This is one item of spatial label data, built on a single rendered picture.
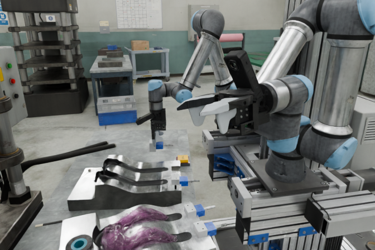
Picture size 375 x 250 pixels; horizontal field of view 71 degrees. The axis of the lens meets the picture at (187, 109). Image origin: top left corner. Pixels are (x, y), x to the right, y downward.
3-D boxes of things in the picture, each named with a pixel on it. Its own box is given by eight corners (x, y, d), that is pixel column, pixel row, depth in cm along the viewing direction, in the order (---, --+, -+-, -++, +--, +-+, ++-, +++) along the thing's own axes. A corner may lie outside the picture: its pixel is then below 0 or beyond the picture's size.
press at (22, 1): (90, 91, 611) (78, -5, 543) (82, 113, 470) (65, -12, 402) (46, 94, 589) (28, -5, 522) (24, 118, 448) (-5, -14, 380)
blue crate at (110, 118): (135, 114, 465) (135, 102, 458) (137, 123, 427) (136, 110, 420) (100, 117, 451) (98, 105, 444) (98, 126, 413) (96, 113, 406)
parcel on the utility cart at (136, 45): (146, 51, 699) (146, 39, 689) (149, 52, 670) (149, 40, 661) (131, 51, 684) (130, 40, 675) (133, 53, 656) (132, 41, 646)
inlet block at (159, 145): (173, 147, 151) (172, 138, 149) (173, 151, 146) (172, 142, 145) (150, 147, 150) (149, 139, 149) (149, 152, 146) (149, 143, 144)
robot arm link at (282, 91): (289, 80, 58) (259, 78, 64) (277, 82, 55) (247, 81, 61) (289, 113, 59) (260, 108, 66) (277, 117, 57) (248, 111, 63)
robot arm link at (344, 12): (312, 150, 98) (339, -9, 80) (355, 167, 87) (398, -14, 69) (293, 159, 91) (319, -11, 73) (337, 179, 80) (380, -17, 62)
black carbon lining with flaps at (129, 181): (168, 169, 135) (168, 153, 132) (168, 189, 120) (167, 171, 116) (100, 172, 133) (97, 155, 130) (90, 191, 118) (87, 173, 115)
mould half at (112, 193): (179, 174, 143) (179, 152, 138) (181, 207, 118) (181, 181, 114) (87, 177, 140) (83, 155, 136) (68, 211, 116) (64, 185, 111)
